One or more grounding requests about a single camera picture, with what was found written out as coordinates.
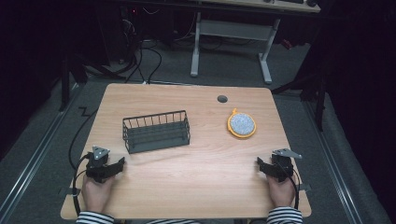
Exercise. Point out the person's left hand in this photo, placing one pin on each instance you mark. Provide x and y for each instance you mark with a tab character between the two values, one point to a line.
96	196

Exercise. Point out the metal floor rail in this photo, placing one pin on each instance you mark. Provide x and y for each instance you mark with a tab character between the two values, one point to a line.
34	161
334	168

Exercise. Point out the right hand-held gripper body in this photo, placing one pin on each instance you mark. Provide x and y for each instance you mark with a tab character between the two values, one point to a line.
282	168

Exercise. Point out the person's right hand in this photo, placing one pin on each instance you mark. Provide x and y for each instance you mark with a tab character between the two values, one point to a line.
281	194

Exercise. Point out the white-legged wooden desk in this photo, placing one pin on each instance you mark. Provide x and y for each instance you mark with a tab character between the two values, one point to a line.
236	29

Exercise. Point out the black computer mouse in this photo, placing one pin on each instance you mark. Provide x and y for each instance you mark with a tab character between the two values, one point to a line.
312	3

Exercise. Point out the black metal stand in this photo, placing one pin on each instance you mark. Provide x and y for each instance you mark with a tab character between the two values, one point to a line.
317	93
66	81

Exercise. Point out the grey table edge bracket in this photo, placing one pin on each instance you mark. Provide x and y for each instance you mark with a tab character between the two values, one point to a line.
70	191
305	187

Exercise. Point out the person's striped shirt torso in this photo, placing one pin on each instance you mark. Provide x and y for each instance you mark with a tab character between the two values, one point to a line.
172	221

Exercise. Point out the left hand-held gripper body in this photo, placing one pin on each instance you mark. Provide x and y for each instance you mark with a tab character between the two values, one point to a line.
97	168

